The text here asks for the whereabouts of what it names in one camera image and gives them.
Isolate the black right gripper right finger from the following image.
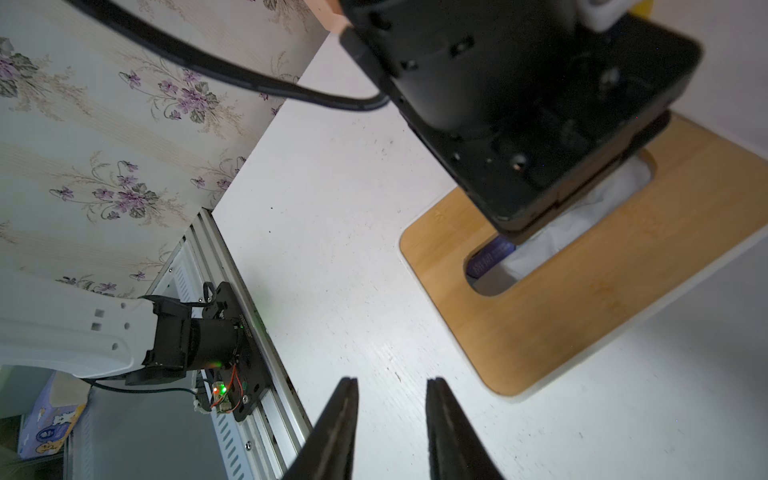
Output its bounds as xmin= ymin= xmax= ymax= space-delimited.
xmin=426 ymin=378 xmax=503 ymax=479

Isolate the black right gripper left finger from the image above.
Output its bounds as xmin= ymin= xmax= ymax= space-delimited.
xmin=282 ymin=377 xmax=359 ymax=480

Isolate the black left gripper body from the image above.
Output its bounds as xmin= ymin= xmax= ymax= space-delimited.
xmin=340 ymin=1 xmax=703 ymax=236

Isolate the blue tissue paper pack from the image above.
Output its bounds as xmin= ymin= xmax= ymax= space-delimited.
xmin=465 ymin=157 xmax=653 ymax=296

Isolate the white tissue box lid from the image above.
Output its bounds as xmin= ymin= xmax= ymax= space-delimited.
xmin=399 ymin=116 xmax=767 ymax=396

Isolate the blue tissue pack on floor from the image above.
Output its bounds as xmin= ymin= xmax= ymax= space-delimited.
xmin=17 ymin=372 xmax=90 ymax=460

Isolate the beige plastic desk organizer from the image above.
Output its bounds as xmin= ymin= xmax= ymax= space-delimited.
xmin=305 ymin=0 xmax=350 ymax=35

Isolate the aluminium rail frame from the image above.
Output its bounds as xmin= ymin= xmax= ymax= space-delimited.
xmin=62 ymin=206 xmax=313 ymax=480

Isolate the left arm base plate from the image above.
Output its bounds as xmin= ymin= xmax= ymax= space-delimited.
xmin=195 ymin=282 xmax=273 ymax=423

